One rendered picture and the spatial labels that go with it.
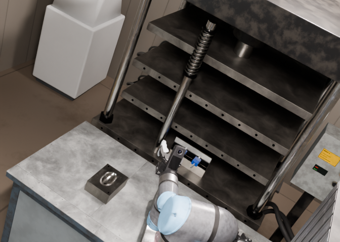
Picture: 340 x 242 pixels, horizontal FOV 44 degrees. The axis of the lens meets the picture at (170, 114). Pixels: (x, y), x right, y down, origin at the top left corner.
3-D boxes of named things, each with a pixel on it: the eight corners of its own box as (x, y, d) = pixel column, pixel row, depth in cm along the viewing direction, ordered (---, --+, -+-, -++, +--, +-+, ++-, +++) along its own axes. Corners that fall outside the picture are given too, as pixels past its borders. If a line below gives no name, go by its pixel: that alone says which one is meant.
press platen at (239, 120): (285, 156, 245) (289, 150, 243) (131, 65, 268) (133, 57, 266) (306, 111, 306) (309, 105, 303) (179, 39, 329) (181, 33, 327)
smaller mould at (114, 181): (105, 204, 227) (109, 196, 223) (83, 189, 230) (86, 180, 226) (125, 186, 243) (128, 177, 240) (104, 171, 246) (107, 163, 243)
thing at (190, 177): (255, 232, 262) (260, 226, 259) (90, 124, 289) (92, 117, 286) (284, 168, 331) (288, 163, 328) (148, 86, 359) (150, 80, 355)
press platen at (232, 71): (307, 121, 234) (312, 114, 232) (145, 29, 258) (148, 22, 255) (324, 83, 292) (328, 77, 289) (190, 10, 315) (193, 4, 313)
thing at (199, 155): (201, 177, 276) (212, 158, 267) (167, 156, 282) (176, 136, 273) (225, 145, 317) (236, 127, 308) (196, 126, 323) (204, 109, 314)
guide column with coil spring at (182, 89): (141, 188, 297) (215, 25, 229) (135, 184, 299) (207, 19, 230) (145, 184, 302) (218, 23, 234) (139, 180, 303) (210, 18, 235)
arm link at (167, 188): (153, 214, 152) (161, 198, 147) (154, 192, 161) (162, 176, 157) (173, 219, 153) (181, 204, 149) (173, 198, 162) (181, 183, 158)
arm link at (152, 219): (172, 237, 161) (182, 218, 155) (144, 230, 159) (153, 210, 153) (172, 221, 168) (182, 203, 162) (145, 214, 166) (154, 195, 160)
